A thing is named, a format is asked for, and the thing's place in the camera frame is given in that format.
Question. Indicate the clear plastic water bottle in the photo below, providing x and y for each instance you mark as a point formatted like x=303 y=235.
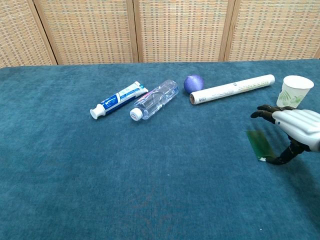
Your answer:
x=155 y=100

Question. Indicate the white paper cup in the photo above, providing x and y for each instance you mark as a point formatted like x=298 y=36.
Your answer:
x=295 y=90

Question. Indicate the white paper roll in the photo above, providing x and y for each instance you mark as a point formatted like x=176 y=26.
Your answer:
x=232 y=88

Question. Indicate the purple ball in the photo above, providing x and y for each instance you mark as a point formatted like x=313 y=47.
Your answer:
x=193 y=83

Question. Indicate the blue carpet table cover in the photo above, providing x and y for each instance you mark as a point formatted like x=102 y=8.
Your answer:
x=100 y=162

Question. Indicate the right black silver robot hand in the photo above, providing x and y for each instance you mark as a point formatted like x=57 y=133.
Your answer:
x=302 y=127

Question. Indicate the woven bamboo folding screen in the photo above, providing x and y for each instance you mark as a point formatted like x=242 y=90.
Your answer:
x=182 y=30

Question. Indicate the green strip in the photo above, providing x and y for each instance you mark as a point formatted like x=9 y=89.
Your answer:
x=261 y=145

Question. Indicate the blue white toothpaste tube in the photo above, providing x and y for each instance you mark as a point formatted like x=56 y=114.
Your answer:
x=120 y=98

